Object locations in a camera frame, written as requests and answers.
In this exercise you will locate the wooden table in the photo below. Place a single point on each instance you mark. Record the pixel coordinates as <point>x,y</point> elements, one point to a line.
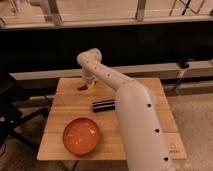
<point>70,103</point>

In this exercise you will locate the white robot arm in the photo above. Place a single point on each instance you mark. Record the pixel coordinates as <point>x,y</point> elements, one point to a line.
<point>135,104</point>

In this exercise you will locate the black striped cylinder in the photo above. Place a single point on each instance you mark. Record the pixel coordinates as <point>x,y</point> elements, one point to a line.
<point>105,105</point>

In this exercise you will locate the black chair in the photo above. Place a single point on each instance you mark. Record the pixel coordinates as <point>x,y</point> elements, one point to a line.
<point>10,91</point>

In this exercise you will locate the red pepper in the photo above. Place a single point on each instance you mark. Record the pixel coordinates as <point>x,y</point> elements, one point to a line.
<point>82,88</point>

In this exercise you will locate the black clamp on ledge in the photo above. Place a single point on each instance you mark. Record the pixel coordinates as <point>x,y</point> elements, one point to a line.
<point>182,63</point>

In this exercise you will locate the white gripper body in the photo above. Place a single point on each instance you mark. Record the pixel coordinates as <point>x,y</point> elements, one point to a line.
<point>88,77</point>

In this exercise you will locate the orange bowl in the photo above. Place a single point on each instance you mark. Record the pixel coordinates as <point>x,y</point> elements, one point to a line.
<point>81,136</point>

